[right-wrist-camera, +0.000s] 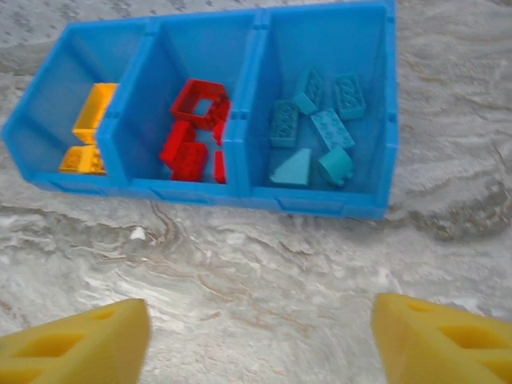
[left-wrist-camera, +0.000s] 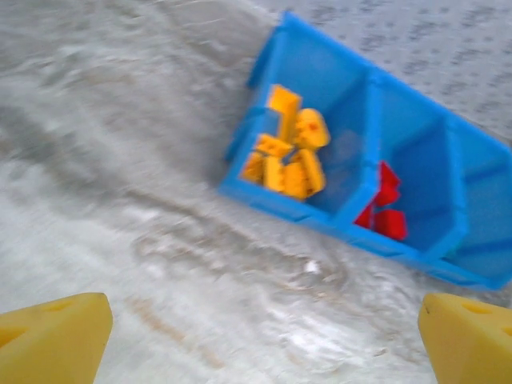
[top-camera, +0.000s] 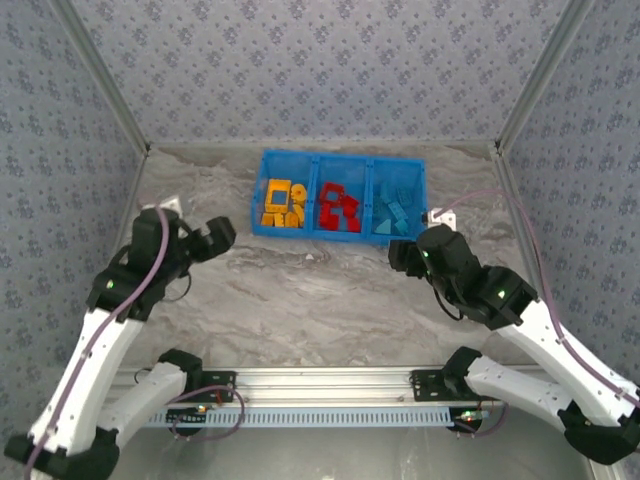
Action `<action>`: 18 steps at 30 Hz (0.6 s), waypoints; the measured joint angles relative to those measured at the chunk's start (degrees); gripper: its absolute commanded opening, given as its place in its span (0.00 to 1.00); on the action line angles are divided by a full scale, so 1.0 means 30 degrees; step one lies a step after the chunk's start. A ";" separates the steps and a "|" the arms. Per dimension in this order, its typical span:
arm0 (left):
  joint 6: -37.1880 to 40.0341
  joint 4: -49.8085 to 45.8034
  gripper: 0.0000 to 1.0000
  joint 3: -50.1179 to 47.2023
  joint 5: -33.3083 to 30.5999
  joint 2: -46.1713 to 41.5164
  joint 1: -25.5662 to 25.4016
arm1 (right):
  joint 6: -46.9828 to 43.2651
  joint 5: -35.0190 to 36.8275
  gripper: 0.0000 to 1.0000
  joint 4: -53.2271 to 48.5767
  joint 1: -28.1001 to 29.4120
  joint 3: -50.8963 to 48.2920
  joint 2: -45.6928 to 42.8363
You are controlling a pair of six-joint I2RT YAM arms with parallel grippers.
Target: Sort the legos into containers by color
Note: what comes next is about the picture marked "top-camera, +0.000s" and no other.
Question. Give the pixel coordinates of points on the short aluminium frame leg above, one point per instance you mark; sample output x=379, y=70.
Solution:
x=600, y=472

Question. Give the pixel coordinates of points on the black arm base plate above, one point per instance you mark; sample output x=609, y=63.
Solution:
x=425, y=387
x=220, y=385

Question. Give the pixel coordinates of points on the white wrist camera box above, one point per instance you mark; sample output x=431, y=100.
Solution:
x=442, y=218
x=172, y=202

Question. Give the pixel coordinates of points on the orange curved lego slope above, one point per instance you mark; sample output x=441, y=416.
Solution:
x=299, y=190

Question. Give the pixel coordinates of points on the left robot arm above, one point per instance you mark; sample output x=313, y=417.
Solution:
x=85, y=370

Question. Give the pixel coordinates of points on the aluminium frame post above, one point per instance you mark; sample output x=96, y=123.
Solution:
x=102, y=75
x=542, y=75

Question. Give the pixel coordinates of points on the blue lego slope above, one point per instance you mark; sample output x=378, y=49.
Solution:
x=384, y=228

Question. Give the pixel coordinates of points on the blue three-compartment plastic bin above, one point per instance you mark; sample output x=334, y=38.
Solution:
x=345, y=170

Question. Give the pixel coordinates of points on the small black electronics board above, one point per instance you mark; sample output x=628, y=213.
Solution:
x=467, y=416
x=187, y=416

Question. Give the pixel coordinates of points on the red window frame lego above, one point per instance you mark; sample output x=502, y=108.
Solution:
x=330, y=187

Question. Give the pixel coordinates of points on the yellow window frame lego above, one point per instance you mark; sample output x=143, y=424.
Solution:
x=268, y=197

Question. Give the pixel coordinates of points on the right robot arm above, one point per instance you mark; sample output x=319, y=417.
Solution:
x=550, y=350

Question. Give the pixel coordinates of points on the long aluminium mounting rail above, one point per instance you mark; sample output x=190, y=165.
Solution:
x=320, y=385

